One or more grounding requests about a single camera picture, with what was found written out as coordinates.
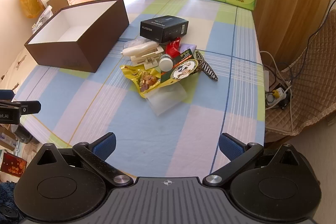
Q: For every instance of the white plastic clip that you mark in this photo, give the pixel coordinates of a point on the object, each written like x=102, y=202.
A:
x=147, y=60

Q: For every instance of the striped hair claw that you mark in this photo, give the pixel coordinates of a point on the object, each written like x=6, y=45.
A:
x=207, y=69

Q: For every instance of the checked cloth desktop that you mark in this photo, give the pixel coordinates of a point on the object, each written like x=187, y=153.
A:
x=170, y=129

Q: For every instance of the yellow snack packet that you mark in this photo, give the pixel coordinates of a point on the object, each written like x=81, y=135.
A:
x=141, y=82

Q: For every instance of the clear floss pick box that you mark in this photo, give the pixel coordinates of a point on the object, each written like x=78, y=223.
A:
x=135, y=43

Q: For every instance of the black shaver box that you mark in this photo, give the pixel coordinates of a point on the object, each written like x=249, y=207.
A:
x=157, y=27

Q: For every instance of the brown quilted chair cover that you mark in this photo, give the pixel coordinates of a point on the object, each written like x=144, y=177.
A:
x=315, y=69

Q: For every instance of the green printed card packet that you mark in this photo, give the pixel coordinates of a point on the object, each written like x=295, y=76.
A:
x=183, y=69

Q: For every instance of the red candy packet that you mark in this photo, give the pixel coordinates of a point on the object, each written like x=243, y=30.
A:
x=172, y=48

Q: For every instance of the dark blue fluffy rug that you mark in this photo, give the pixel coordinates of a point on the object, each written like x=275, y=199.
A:
x=6, y=195

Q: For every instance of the brown storage box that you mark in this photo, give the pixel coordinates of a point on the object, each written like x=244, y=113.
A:
x=65, y=56

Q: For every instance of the red printed box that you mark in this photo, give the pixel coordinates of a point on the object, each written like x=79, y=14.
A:
x=13, y=165

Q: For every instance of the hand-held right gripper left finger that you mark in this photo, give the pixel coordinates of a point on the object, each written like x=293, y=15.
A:
x=105, y=146

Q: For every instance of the small green white jar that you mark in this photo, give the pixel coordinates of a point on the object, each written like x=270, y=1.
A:
x=165, y=64

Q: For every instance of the white power strip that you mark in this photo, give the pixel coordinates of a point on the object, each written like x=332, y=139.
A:
x=278, y=98

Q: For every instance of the beige embroidered cloth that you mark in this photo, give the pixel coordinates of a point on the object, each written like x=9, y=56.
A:
x=15, y=74

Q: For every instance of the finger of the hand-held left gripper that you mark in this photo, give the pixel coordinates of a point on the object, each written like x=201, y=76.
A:
x=29, y=106
x=6, y=95

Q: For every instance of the translucent plastic pouch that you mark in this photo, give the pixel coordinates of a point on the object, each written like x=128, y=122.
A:
x=165, y=100

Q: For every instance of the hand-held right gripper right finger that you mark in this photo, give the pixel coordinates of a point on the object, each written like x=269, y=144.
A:
x=231, y=148

